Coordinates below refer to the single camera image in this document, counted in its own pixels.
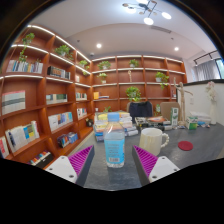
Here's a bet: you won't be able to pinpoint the stack of colourful books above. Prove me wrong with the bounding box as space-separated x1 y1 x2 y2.
93 111 139 143

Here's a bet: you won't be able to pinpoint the wooden shelf unit with books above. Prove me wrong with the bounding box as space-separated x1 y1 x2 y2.
0 23 188 168

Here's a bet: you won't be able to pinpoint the black ceiling track rail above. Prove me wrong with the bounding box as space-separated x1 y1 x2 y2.
193 49 220 66

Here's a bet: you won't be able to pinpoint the tall green white carton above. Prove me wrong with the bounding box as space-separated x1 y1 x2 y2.
170 107 180 127

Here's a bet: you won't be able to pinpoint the window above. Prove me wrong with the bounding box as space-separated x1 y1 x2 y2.
214 57 224 80

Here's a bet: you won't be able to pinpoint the grey window curtain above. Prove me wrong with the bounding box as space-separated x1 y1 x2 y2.
194 59 221 82

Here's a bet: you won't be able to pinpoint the green white box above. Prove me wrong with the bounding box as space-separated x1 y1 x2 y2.
185 116 199 131

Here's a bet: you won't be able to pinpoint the chair with dark jacket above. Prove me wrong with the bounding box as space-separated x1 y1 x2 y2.
126 100 154 124

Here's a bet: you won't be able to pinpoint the branched ceiling lamp round lights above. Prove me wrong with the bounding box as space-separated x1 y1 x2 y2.
121 0 173 26

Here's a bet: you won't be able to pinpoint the cream ceramic mug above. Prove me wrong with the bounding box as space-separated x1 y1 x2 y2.
138 127 170 157

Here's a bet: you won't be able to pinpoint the flat round red coaster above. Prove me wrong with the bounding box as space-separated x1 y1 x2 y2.
177 140 194 152

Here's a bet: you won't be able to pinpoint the ceiling air vent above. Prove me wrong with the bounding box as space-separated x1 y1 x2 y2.
149 25 173 34

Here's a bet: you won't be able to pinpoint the stack of dark books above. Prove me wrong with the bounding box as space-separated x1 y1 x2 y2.
134 115 173 132

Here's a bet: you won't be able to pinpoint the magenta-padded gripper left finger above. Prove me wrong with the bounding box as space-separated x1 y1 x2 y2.
44 144 96 188

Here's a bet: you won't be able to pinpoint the tan chair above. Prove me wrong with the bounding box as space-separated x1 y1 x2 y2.
159 101 181 122

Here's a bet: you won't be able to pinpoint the clear water bottle blue label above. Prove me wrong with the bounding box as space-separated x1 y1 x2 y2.
103 112 126 169

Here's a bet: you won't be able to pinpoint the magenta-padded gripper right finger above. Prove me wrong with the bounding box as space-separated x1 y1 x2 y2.
131 144 181 187

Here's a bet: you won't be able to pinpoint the wooden artist mannequin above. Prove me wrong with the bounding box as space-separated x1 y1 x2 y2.
172 77 194 126

